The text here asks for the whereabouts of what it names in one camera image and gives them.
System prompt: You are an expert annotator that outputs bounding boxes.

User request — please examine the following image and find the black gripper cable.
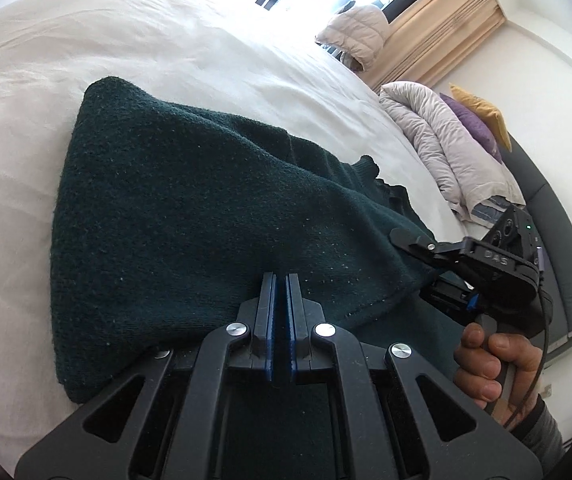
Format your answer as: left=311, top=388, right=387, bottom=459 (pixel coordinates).
left=503, top=253, right=555, bottom=428

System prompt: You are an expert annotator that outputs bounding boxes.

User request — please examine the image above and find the purple pillow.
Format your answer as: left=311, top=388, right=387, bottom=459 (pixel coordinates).
left=440, top=93, right=502, bottom=162

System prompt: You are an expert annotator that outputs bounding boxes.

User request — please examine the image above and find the beige puffer jacket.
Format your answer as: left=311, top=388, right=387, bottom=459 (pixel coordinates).
left=315, top=4, right=390, bottom=72

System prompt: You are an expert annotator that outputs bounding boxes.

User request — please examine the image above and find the folded beige quilted duvet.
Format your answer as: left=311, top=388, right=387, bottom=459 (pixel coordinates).
left=379, top=81, right=526, bottom=228

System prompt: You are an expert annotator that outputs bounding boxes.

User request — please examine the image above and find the dark green knit garment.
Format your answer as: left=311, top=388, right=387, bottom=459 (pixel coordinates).
left=51, top=77, right=458, bottom=403

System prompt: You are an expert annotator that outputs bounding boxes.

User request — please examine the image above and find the grey sleeve right forearm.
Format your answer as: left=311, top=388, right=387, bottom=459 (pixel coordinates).
left=510, top=394, right=565, bottom=476

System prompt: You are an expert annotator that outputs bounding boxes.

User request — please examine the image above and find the white bed sheet mattress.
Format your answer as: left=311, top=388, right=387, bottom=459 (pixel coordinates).
left=0, top=0, right=464, bottom=471

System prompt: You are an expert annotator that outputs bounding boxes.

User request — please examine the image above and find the mustard yellow pillow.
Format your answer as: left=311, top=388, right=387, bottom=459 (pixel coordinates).
left=449, top=84, right=512, bottom=152

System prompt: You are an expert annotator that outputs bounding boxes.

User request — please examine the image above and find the person's right hand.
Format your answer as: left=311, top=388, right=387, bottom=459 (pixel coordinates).
left=454, top=323, right=543, bottom=430

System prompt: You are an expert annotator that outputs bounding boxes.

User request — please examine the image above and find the beige curtain right side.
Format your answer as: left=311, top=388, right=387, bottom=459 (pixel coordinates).
left=359, top=0, right=505, bottom=92

